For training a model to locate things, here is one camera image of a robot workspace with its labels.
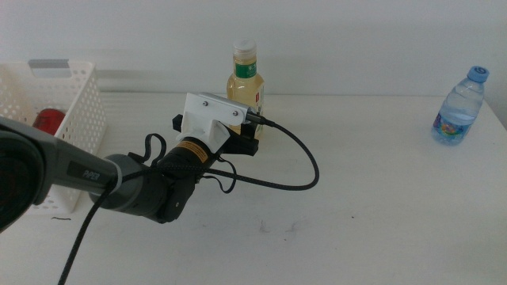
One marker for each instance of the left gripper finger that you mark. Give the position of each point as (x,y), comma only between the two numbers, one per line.
(248,130)

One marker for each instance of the yellow tea bottle white cap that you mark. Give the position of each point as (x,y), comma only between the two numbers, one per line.
(245,81)

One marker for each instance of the red soda can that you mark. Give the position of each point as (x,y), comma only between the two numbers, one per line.
(48,118)

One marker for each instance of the clear water bottle blue cap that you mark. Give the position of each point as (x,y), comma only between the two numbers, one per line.
(459,111)

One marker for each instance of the white perforated plastic basket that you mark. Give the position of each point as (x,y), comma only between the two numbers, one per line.
(85,103)

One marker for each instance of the small black scrap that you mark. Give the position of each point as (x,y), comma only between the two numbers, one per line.
(61,218)

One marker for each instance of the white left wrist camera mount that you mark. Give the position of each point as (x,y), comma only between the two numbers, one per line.
(206,115)

